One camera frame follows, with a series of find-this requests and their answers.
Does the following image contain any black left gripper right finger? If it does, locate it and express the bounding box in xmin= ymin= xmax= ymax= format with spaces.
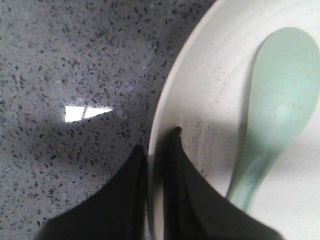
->
xmin=163 ymin=127 xmax=282 ymax=240

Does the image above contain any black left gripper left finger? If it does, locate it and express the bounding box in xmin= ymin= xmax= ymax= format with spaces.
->
xmin=35 ymin=145 xmax=147 ymax=240

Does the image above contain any pale green plastic spoon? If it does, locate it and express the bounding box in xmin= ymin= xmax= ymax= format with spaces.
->
xmin=227 ymin=27 xmax=320 ymax=212

